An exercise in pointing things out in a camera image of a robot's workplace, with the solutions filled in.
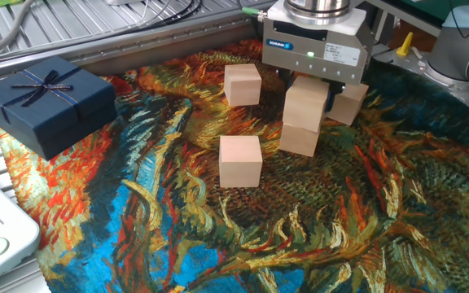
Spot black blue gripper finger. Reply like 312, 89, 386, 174
324, 81, 345, 114
278, 67, 297, 90

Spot silver Schunk gripper body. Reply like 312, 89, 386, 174
261, 18, 375, 87

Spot plain wooden cube block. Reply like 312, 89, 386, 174
282, 75, 331, 133
223, 63, 263, 107
218, 135, 264, 189
326, 83, 370, 126
278, 121, 322, 159

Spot yellow plastic piece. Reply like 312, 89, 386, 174
395, 31, 415, 58

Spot sunflower painting print cloth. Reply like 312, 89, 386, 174
0, 38, 469, 293

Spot navy gift box with ribbon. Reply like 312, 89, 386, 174
0, 55, 118, 161

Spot black cable with green connector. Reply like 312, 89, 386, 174
236, 0, 269, 24

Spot thin black cables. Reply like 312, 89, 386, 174
75, 0, 201, 40

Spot aluminium slotted rail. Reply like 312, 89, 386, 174
0, 2, 266, 82

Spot thick grey cable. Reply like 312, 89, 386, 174
0, 0, 38, 64

